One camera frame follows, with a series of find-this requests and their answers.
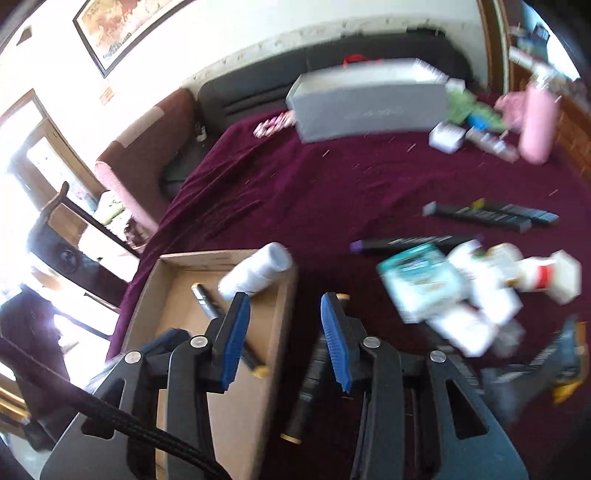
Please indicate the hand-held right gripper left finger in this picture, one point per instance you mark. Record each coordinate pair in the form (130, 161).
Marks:
(236, 341)

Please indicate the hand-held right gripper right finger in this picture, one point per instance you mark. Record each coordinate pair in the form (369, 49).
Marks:
(334, 346)

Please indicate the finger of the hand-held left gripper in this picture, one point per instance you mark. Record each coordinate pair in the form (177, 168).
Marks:
(164, 340)

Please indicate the gold capped black marker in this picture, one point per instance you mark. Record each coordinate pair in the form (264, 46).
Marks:
(207, 300)
(311, 387)

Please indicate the plain white bottle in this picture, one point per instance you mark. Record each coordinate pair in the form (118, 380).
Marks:
(256, 272)

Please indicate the cardboard box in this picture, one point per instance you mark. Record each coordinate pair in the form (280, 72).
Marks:
(263, 415)

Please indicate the teal tissue pack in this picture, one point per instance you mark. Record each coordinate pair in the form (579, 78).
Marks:
(418, 281)

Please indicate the purple capped black marker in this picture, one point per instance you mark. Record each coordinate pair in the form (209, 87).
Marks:
(406, 242)

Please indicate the yellow jar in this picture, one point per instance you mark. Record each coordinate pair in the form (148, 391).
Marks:
(505, 261)

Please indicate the yellow packet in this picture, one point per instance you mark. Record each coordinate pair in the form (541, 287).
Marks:
(564, 392)

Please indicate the yellow capped black marker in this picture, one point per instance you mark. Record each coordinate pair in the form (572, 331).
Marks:
(531, 213)

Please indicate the large white charger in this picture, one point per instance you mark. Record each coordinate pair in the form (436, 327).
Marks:
(568, 277)

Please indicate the dark wooden chair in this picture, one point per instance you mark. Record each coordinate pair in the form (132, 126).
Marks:
(69, 258)

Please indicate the brown armchair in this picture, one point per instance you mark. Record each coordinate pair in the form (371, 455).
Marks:
(138, 152)

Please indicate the grey capped black marker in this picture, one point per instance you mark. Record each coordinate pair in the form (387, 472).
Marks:
(475, 216)

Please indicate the small white object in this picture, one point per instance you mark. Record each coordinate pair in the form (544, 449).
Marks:
(201, 133)

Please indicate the pink patterned packet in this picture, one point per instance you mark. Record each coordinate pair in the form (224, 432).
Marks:
(274, 124)

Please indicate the wooden glass door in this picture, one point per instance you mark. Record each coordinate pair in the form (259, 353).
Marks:
(41, 138)

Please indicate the white multi-port charger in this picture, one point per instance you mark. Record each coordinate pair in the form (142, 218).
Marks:
(447, 137)

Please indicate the grey rectangular box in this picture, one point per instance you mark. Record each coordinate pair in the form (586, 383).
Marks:
(369, 108)

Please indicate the black sofa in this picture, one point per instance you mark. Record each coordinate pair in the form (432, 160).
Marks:
(258, 87)

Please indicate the cosmetic tube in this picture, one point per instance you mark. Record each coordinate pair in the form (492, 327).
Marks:
(491, 144)

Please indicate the blue plastic item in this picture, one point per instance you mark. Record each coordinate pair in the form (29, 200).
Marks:
(478, 121)

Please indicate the green cloth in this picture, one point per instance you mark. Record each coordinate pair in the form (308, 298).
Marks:
(475, 108)

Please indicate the pink cloth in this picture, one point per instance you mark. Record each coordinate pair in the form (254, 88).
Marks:
(510, 106)

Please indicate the pink bottle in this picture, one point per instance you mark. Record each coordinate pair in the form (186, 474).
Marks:
(538, 124)

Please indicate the framed horse painting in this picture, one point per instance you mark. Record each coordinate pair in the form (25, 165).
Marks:
(124, 23)

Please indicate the wall plaque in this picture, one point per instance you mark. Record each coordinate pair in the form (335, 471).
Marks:
(106, 94)

